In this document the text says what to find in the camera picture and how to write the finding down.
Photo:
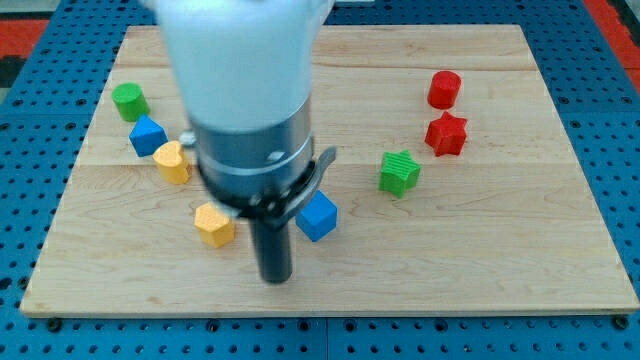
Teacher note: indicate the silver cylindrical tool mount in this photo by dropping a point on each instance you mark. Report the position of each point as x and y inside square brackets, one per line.
[265, 174]

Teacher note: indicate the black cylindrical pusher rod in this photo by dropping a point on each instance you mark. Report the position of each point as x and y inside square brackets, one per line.
[273, 251]

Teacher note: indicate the green star block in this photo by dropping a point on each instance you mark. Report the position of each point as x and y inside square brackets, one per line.
[398, 173]

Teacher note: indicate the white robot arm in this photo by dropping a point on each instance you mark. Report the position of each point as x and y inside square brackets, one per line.
[244, 72]

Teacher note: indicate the red star block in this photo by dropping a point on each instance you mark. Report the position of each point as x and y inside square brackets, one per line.
[447, 134]

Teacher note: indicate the wooden board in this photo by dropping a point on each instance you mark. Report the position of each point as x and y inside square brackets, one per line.
[507, 228]

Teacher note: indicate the blue cube block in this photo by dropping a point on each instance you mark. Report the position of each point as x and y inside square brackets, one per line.
[318, 217]

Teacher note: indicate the yellow pentagon block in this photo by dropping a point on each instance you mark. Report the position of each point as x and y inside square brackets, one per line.
[214, 227]

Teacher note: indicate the yellow heart block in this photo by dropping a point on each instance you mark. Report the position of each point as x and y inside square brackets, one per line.
[172, 163]

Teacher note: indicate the blue pentagon block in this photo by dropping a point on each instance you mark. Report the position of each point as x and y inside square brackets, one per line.
[147, 136]

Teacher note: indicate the green cylinder block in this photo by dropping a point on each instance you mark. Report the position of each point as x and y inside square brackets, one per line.
[130, 101]

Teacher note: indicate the red cylinder block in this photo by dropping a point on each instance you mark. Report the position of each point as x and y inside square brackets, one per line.
[444, 89]

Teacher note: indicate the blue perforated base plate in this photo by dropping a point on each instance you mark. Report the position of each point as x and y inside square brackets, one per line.
[55, 59]

